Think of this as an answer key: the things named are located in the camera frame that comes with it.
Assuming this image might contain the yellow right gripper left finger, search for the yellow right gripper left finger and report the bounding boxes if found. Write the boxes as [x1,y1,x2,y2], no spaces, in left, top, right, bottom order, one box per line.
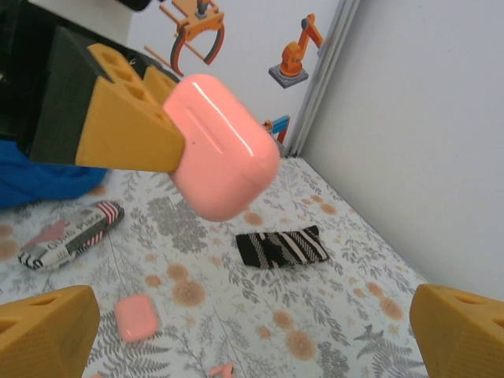
[0,285,102,378]

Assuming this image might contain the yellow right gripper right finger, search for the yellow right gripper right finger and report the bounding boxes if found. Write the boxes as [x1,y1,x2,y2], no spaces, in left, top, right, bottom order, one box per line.
[409,283,504,378]

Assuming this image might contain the pink earbuds charging case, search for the pink earbuds charging case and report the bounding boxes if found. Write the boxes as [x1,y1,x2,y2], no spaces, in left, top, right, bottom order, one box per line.
[113,294,160,344]
[161,73,281,222]

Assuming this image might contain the blue cloth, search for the blue cloth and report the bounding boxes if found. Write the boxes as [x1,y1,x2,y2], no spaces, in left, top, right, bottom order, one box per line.
[0,137,108,210]

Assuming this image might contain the white patterned sock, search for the white patterned sock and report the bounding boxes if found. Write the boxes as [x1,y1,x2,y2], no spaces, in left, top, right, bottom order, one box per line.
[17,200,126,272]

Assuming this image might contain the floral patterned table cover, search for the floral patterned table cover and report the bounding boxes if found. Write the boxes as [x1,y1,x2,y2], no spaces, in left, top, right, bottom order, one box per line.
[0,155,434,378]

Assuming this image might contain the black striped sock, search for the black striped sock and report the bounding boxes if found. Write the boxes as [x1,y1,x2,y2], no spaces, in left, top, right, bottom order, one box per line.
[235,224,330,272]

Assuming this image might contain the orange claw wall sticker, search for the orange claw wall sticker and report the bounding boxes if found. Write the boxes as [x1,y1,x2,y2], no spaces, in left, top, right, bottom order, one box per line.
[143,0,228,78]

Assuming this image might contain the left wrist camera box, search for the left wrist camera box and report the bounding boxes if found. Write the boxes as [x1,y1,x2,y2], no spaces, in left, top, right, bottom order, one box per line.
[50,0,158,50]

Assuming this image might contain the blue conveyor wall sticker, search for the blue conveyor wall sticker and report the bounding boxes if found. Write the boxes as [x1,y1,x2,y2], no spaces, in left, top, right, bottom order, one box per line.
[262,114,291,146]

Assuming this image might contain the aluminium frame post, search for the aluminium frame post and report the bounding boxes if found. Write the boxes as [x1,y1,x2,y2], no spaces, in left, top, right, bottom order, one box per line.
[282,0,362,158]

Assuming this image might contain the pink wireless earbud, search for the pink wireless earbud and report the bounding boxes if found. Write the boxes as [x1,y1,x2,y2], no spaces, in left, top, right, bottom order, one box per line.
[207,363,237,378]

